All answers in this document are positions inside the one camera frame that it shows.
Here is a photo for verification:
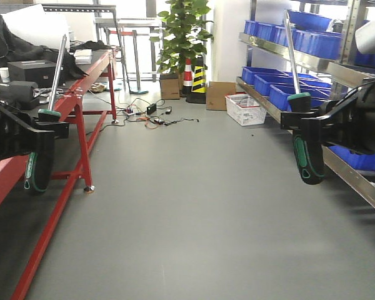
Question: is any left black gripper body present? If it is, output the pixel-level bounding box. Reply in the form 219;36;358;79
0;101;69;161

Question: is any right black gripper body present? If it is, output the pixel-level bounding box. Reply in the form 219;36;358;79
281;78;375;155

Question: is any green-handled screwdriver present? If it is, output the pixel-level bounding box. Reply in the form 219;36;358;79
284;10;324;185
24;34;67;194

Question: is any dark grey bag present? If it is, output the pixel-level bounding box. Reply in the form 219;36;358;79
0;81;39;110

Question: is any white paper cup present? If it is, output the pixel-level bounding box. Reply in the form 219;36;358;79
0;67;11;83

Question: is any black equipment case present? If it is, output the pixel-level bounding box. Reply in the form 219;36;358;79
7;60;56;88

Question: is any white red basket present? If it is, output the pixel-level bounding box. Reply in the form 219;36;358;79
225;93;267;126

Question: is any brown cardboard box on floor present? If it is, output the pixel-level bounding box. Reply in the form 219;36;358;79
206;81;236;111

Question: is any black yellow traffic cone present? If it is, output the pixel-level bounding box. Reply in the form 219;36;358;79
186;56;206;104

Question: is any red white traffic cone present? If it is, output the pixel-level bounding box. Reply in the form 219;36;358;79
181;58;193;97

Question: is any green potted plant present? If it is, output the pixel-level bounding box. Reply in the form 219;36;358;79
149;0;213;74

